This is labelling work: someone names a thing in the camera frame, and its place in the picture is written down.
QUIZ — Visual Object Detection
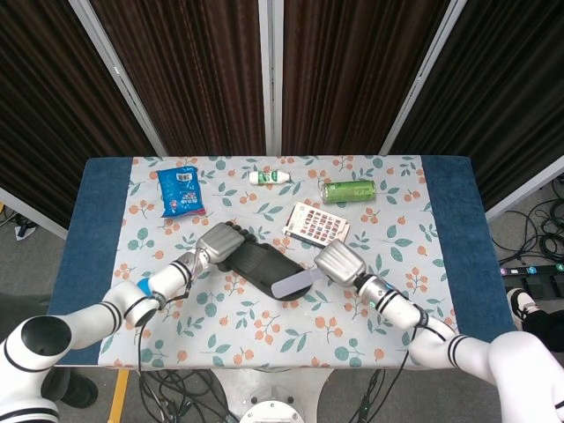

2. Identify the yellow floor tape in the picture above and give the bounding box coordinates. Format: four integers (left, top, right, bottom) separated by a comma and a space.
108, 368, 131, 423

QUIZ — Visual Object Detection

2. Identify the blue snack bag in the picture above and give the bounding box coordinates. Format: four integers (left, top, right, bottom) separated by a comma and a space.
157, 166, 207, 219

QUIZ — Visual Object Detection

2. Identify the white printed card box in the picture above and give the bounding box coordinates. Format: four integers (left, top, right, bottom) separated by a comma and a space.
281, 201, 352, 248

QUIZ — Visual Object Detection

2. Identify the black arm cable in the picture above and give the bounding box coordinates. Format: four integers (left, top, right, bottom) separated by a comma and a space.
137, 281, 194, 375
394, 308, 447, 370

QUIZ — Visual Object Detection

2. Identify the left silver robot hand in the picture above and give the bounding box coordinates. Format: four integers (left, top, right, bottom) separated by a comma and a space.
196, 222, 257, 265

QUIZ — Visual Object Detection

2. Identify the white black sneaker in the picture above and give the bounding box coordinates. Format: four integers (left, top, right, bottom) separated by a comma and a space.
506, 288, 538, 330

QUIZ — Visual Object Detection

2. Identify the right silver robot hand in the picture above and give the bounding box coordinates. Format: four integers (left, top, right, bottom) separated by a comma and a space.
313, 239, 367, 287

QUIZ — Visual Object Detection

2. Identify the black trouser leg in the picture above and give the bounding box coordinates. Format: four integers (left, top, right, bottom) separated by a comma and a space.
522, 307, 564, 350

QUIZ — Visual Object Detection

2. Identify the black slipper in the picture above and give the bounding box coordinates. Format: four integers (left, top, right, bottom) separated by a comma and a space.
218, 233, 315, 301

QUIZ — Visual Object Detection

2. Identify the green drink can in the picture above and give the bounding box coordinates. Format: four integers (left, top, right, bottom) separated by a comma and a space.
320, 179, 378, 204

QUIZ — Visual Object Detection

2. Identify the floral tablecloth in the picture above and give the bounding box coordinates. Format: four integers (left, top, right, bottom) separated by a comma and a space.
99, 155, 466, 369

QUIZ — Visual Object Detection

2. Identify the blue table cover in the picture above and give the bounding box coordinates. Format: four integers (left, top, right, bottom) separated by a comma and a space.
46, 156, 525, 367

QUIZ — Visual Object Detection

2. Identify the brown folding screen panel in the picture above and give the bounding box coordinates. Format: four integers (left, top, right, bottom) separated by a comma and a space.
90, 0, 273, 158
271, 0, 468, 156
381, 0, 564, 221
0, 0, 167, 239

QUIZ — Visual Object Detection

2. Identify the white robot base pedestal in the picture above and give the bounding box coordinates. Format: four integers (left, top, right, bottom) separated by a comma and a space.
211, 367, 336, 423

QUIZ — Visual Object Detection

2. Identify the black floor cable bundle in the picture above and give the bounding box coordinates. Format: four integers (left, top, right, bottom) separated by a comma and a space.
488, 174, 564, 265
136, 367, 241, 423

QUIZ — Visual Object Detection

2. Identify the blue ball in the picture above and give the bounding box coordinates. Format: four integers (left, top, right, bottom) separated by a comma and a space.
135, 277, 156, 300

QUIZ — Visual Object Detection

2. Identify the white green label bottle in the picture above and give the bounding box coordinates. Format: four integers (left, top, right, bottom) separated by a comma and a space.
249, 170, 292, 186

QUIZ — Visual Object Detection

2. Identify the black power strip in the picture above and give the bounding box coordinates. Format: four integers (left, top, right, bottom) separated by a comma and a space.
500, 263, 564, 279

